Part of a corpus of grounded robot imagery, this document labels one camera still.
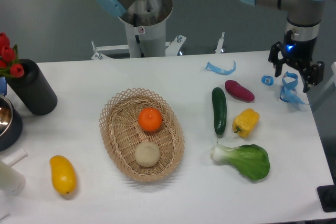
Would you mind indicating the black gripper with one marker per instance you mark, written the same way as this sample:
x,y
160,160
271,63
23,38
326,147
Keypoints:
x,y
296,50

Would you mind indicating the yellow bell pepper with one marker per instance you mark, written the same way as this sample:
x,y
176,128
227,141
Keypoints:
x,y
245,122

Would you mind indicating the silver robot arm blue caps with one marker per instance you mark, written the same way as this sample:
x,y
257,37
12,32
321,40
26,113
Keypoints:
x,y
298,11

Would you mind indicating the blue curled tape strip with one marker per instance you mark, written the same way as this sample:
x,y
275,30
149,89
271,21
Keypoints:
x,y
288,91

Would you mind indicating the small blue tag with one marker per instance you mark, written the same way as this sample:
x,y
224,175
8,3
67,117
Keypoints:
x,y
267,80

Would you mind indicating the purple sweet potato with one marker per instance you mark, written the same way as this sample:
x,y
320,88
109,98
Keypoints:
x,y
239,92

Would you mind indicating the green cucumber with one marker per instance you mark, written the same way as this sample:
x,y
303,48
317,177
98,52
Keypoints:
x,y
219,110

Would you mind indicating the green bok choy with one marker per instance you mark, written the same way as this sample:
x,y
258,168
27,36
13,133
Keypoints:
x,y
252,161

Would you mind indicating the black device at table corner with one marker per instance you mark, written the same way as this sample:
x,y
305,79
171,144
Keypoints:
x,y
327,197

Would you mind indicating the orange fruit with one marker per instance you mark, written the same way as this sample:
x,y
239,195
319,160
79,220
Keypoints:
x,y
150,119

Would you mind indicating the woven wicker basket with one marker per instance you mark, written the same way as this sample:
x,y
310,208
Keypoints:
x,y
121,134

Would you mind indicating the beige round bun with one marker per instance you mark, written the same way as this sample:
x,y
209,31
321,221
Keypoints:
x,y
147,154

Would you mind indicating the yellow mango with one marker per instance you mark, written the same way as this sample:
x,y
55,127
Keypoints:
x,y
63,175

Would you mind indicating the black cylindrical vase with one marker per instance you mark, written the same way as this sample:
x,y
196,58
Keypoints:
x,y
33,89

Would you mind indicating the red tulip flowers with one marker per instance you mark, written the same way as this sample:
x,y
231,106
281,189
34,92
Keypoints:
x,y
10,63

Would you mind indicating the dark metal bowl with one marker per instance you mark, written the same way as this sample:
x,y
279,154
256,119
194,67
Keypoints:
x,y
11,124

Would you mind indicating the white flat box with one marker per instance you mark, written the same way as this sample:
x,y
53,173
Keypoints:
x,y
15,157

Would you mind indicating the white cylindrical bottle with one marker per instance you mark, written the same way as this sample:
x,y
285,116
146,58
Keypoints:
x,y
12,182

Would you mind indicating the white metal frame bracket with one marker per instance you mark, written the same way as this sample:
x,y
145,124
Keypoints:
x,y
172,48

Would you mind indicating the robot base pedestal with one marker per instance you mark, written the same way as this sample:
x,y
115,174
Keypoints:
x,y
144,22

